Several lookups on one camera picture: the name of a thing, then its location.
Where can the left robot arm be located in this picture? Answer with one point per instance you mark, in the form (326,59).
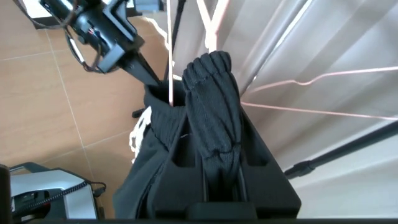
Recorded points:
(76,51)

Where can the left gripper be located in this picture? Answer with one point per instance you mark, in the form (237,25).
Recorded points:
(105,28)

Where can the beige curtain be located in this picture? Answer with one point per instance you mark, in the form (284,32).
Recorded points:
(342,37)

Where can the black clothes rack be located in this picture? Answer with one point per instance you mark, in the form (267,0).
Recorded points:
(342,149)

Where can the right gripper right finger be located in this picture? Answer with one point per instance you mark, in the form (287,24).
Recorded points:
(267,186)

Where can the pink clothes hanger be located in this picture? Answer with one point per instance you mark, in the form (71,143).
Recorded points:
(311,110)
(170,46)

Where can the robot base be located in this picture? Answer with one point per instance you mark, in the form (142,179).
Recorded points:
(46,180)

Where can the black shorts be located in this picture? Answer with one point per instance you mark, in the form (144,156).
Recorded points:
(214,109)

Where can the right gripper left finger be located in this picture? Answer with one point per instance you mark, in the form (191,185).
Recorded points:
(177,186)

